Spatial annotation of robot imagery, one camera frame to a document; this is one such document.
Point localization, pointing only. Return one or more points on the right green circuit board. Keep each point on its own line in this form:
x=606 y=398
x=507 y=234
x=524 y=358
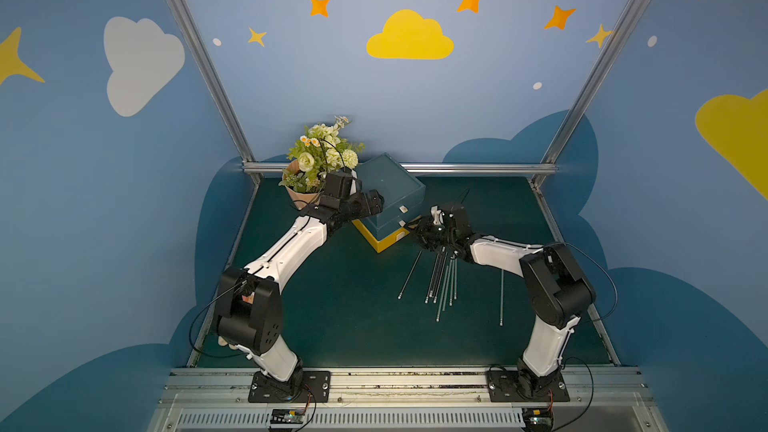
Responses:
x=537 y=419

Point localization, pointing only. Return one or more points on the lone black pencil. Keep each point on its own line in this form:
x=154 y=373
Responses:
x=409 y=275

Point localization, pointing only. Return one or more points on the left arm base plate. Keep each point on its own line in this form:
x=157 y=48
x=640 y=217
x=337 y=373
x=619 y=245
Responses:
x=302 y=385

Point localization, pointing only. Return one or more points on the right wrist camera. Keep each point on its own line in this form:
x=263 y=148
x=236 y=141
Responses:
x=451 y=215

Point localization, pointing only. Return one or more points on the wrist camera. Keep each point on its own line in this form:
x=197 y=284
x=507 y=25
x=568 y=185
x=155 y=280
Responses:
x=451 y=215
x=340 y=184

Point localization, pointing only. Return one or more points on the green circuit board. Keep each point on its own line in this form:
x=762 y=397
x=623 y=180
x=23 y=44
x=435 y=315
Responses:
x=286 y=418
x=537 y=419

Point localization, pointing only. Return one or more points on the artificial green white flowers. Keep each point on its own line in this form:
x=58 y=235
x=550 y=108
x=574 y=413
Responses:
x=324 y=142

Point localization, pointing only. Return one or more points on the teal drawer cabinet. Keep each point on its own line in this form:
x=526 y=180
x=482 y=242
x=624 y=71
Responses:
x=403 y=193

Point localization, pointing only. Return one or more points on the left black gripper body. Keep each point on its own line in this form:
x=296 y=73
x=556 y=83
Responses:
x=368 y=202

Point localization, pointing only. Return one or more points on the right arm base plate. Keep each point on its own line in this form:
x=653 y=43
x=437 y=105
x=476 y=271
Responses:
x=524 y=386

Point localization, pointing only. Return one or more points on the aluminium back frame bar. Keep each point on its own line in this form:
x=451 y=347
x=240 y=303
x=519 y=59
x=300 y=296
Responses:
x=442 y=169

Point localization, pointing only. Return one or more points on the right aluminium frame post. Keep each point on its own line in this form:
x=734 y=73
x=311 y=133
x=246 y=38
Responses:
x=624 y=26

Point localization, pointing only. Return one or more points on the left aluminium frame post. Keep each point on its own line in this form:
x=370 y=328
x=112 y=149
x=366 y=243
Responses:
x=194 y=40

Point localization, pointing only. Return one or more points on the left green circuit board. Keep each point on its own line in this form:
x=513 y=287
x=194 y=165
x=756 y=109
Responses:
x=286 y=418

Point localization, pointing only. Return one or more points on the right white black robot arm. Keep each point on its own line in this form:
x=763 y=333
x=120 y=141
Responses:
x=558 y=288

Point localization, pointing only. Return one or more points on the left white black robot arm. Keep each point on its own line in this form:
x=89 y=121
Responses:
x=248 y=313

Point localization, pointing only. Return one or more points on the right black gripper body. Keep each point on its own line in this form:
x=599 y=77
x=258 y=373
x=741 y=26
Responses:
x=429 y=230

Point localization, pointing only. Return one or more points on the aluminium frame post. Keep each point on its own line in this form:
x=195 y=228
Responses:
x=194 y=40
x=624 y=26

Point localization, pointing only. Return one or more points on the yellow bottom drawer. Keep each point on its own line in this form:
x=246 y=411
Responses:
x=381 y=244

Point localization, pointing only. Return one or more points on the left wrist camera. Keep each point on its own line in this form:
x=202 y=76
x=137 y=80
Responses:
x=340 y=184

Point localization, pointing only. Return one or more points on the terracotta flower pot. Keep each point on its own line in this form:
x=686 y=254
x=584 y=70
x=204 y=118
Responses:
x=304 y=180

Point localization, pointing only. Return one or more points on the aluminium front rail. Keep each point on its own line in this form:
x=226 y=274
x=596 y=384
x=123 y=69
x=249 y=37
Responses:
x=602 y=398

